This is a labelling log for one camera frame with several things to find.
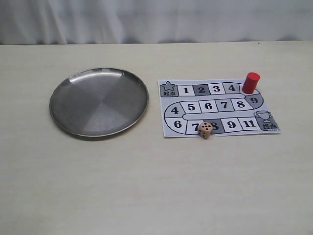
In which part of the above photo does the wooden die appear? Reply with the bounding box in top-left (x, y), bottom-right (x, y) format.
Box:
top-left (198, 122), bottom-right (213, 139)

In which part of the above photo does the red cylinder game piece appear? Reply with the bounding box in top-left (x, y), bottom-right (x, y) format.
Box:
top-left (242, 72), bottom-right (260, 94)

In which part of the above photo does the paper game board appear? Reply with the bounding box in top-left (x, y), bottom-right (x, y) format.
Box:
top-left (158, 79), bottom-right (281, 138)

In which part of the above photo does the round steel plate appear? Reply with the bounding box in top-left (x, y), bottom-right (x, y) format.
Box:
top-left (49, 67), bottom-right (149, 139)

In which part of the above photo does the white backdrop curtain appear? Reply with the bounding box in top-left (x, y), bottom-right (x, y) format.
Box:
top-left (0, 0), bottom-right (313, 45)

